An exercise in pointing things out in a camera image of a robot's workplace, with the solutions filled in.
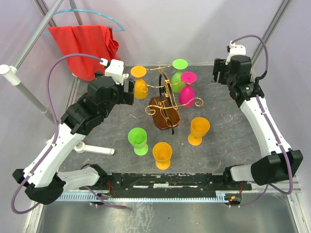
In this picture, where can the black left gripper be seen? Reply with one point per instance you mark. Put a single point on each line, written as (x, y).
(128, 97)

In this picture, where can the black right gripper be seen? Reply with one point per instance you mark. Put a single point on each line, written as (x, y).
(219, 66)

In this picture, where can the yellow plastic wine glass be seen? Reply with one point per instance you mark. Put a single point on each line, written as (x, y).
(139, 72)

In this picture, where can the green plastic wine glass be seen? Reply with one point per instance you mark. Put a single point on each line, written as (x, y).
(177, 84)

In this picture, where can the pink plastic wine glass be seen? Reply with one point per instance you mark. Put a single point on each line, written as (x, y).
(187, 93)

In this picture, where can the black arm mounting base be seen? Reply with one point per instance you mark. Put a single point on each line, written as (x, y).
(168, 185)

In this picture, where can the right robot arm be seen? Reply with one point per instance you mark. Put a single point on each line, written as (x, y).
(279, 161)

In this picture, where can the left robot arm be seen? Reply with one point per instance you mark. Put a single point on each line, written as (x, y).
(43, 183)

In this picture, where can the red cloth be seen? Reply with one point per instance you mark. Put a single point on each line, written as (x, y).
(95, 40)

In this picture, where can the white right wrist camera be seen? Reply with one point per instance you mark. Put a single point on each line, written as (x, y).
(234, 49)

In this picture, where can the gold wire wine glass rack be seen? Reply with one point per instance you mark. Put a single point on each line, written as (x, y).
(164, 108)

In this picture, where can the aluminium frame post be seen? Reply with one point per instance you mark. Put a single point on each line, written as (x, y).
(280, 12)

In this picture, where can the teal wire hanger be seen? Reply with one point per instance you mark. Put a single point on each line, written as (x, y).
(115, 25)

